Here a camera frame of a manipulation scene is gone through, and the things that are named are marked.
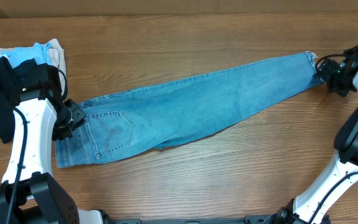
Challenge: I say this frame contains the blue denim jeans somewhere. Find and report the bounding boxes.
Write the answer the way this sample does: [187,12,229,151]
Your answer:
[55,52,321,168]

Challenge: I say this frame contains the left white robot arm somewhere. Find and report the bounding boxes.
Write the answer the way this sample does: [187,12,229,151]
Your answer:
[0,63,109,224]

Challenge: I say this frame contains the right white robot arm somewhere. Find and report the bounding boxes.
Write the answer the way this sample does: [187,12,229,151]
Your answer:
[264,44,358,223]

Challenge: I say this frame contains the beige folded garment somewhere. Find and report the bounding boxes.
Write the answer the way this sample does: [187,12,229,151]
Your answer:
[0,39,67,96]

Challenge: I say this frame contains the light blue folded garment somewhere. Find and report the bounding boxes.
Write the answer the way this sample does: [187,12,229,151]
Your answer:
[0,43,60,68]

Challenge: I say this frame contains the black folded garment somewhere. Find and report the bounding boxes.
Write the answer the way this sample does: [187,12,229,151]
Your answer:
[0,57,37,144]

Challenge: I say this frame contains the brown cardboard backboard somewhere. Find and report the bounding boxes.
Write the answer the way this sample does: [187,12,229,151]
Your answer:
[0,0,358,18]

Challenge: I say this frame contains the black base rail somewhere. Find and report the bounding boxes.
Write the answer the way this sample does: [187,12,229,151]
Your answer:
[102,214,305,224]

